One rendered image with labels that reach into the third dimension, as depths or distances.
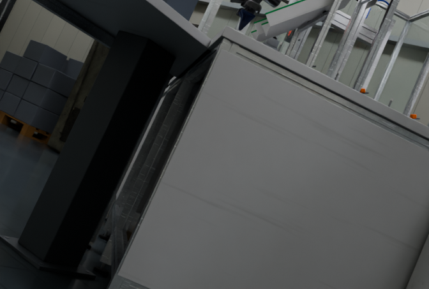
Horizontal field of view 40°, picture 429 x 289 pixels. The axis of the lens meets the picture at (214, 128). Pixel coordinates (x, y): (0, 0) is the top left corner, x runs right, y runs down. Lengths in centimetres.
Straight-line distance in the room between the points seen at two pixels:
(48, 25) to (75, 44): 90
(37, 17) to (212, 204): 942
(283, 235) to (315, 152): 23
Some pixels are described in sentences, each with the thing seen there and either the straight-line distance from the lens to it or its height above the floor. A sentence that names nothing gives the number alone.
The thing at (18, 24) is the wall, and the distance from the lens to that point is 1111.
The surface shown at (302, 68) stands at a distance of 157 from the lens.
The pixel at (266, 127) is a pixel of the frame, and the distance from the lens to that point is 153.
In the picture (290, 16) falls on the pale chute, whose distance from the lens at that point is 186.
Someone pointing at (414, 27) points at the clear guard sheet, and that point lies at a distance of 397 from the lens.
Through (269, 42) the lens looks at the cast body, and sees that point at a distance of 231.
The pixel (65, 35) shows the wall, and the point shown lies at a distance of 999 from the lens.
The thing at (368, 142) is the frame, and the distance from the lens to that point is 163.
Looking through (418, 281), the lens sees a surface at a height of 47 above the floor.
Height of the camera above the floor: 48
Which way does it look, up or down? 5 degrees up
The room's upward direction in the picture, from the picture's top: 25 degrees clockwise
